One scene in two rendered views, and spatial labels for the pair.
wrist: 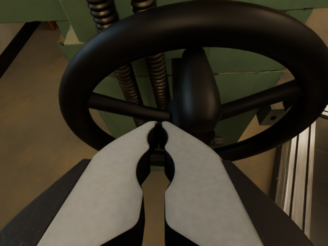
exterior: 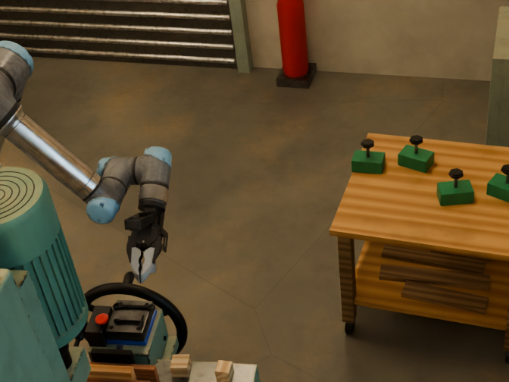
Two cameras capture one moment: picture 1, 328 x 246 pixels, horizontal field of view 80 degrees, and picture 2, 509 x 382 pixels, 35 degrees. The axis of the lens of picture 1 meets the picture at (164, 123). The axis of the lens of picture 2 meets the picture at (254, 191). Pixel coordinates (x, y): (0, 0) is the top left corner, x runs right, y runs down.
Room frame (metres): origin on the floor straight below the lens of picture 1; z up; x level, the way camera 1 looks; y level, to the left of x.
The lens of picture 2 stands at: (1.48, 0.56, 2.31)
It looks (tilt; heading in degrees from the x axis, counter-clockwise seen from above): 38 degrees down; 190
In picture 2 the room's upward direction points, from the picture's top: 8 degrees counter-clockwise
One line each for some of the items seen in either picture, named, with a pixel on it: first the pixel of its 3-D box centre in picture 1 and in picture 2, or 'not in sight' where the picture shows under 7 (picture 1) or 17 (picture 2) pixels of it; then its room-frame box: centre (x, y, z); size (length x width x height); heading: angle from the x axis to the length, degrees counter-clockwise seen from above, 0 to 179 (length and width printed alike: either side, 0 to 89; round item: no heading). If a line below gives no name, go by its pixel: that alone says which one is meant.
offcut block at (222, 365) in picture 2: not in sight; (224, 371); (0.35, 0.25, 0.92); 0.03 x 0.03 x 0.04; 81
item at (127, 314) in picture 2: not in sight; (120, 320); (0.27, 0.01, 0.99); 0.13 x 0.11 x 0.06; 86
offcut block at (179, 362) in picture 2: not in sight; (180, 365); (0.34, 0.15, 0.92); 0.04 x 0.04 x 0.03; 0
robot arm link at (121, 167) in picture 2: not in sight; (118, 174); (-0.20, -0.08, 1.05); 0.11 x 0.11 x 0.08; 85
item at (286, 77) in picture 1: (275, 99); not in sight; (0.30, -0.30, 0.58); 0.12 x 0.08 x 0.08; 176
